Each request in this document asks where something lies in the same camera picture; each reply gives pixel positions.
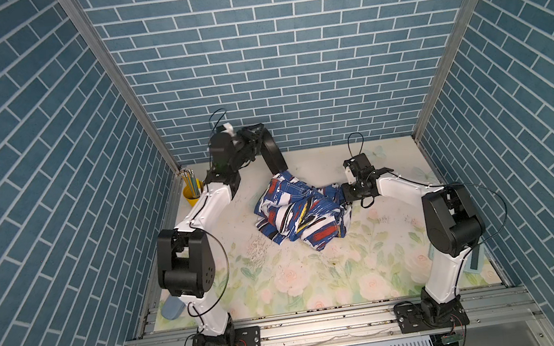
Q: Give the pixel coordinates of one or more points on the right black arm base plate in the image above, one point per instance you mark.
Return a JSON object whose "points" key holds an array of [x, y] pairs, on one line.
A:
{"points": [[429, 315]]}

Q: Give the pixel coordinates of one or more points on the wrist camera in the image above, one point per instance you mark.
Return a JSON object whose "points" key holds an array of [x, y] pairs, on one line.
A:
{"points": [[351, 171], [226, 128]]}

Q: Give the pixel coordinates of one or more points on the right small circuit board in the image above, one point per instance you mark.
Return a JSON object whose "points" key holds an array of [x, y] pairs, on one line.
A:
{"points": [[451, 338]]}

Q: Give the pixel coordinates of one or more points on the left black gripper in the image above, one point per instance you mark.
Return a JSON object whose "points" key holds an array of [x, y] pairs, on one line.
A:
{"points": [[250, 139]]}

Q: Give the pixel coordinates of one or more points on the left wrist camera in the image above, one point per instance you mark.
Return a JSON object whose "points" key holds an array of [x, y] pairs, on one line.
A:
{"points": [[226, 128]]}

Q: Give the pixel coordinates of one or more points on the blue grey glasses case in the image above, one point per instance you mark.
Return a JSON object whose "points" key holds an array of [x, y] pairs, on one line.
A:
{"points": [[172, 308]]}

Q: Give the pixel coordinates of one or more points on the pens in cup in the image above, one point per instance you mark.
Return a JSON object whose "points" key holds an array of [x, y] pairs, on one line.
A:
{"points": [[187, 175]]}

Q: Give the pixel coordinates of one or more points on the yellow pen cup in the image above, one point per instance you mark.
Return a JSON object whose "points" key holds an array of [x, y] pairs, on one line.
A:
{"points": [[192, 192]]}

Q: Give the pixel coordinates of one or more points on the black leather belt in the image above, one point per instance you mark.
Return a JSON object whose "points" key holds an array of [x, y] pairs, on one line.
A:
{"points": [[271, 153]]}

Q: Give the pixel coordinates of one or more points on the aluminium mounting rail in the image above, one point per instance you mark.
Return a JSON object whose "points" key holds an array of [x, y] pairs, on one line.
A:
{"points": [[373, 322]]}

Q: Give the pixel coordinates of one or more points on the light green calculator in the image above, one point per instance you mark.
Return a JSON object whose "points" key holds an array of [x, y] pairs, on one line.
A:
{"points": [[476, 260]]}

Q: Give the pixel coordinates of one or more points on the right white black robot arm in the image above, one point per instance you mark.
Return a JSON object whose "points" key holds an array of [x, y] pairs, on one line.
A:
{"points": [[452, 224]]}

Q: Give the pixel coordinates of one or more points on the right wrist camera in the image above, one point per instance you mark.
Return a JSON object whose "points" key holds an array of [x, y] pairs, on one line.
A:
{"points": [[351, 171]]}

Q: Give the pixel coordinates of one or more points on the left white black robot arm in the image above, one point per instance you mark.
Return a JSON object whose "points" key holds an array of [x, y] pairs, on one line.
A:
{"points": [[185, 261]]}

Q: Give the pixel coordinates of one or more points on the floral table mat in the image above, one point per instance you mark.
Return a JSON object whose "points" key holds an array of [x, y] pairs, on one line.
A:
{"points": [[384, 254]]}

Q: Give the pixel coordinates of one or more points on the blue patterned trousers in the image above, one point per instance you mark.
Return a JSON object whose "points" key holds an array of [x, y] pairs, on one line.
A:
{"points": [[292, 210]]}

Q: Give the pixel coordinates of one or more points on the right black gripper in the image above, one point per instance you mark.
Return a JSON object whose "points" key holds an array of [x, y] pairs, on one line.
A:
{"points": [[346, 193]]}

